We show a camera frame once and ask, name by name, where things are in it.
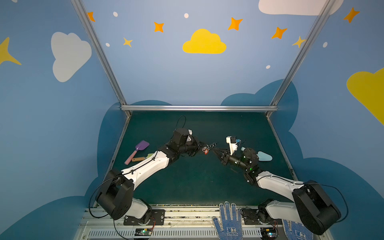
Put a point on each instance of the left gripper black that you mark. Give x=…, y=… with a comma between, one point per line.
x=195, y=144

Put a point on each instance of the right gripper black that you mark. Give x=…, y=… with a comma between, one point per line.
x=225, y=157

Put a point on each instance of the key with red tag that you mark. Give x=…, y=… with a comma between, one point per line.
x=206, y=149

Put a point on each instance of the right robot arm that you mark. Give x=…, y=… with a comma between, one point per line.
x=308, y=204

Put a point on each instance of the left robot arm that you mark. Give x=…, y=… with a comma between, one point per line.
x=116, y=193

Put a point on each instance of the light blue toy shovel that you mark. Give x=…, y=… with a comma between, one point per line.
x=250, y=154

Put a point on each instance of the purple pink toy shovel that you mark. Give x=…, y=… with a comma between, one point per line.
x=139, y=147

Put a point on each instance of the yellow-green toy spatula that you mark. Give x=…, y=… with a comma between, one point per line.
x=139, y=159

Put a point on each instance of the blue dotted work glove left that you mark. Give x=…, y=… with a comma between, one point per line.
x=229, y=225

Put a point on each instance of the blue dotted work glove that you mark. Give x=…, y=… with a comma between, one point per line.
x=229, y=225
x=296, y=231

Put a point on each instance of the right controller board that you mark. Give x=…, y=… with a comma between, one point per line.
x=269, y=234

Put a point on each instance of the controller board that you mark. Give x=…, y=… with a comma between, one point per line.
x=143, y=233
x=269, y=234

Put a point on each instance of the blue dotted work glove right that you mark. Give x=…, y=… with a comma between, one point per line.
x=296, y=231

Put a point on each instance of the left controller board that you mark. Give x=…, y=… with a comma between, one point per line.
x=143, y=233

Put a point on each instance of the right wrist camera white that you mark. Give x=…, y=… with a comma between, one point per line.
x=233, y=143

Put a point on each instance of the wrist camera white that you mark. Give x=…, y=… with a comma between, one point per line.
x=189, y=138
x=233, y=143

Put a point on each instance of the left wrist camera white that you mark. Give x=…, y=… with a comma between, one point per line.
x=189, y=138

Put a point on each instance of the aluminium frame rear bar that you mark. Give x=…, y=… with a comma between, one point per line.
x=200, y=108

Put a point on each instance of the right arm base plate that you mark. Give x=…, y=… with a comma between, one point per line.
x=254, y=217

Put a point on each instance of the front aluminium rail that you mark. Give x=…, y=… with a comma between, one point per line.
x=180, y=222

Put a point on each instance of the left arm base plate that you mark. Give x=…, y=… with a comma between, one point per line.
x=155, y=216

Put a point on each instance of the aluminium frame left post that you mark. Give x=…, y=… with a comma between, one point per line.
x=87, y=24

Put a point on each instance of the aluminium frame post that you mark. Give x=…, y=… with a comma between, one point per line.
x=87, y=24
x=311, y=38

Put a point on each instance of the aluminium frame right post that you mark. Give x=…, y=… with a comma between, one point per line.
x=311, y=38

